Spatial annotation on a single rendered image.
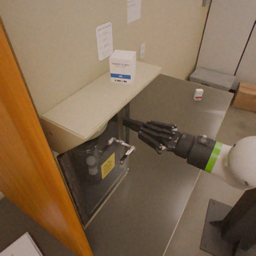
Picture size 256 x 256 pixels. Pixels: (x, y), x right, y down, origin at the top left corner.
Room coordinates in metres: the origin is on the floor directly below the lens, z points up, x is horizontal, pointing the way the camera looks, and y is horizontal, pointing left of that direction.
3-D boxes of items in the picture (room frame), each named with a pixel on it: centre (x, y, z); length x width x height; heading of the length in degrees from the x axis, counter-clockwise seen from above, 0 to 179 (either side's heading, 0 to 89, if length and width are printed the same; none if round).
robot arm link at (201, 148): (0.38, -0.21, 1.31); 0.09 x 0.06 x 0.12; 148
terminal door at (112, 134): (0.43, 0.08, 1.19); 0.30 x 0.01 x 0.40; 148
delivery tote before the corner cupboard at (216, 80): (2.77, -1.29, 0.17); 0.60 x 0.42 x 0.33; 56
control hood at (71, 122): (0.40, 0.04, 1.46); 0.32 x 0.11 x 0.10; 148
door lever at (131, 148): (0.47, 0.02, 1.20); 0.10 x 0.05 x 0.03; 148
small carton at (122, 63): (0.44, 0.01, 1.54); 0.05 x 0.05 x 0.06; 77
